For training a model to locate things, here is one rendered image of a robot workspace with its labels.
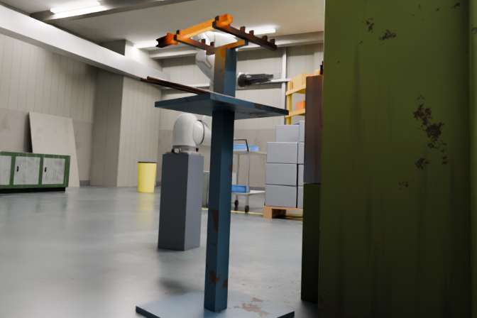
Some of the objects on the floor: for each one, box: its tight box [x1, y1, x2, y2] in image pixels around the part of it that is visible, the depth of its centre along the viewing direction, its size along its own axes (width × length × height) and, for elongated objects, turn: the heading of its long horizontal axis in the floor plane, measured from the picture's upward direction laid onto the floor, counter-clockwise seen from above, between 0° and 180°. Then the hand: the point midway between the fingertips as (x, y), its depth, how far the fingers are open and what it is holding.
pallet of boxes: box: [263, 121, 305, 219], centre depth 456 cm, size 109×73×108 cm
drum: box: [138, 161, 157, 192], centre depth 822 cm, size 39×39×62 cm
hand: (275, 76), depth 203 cm, fingers closed
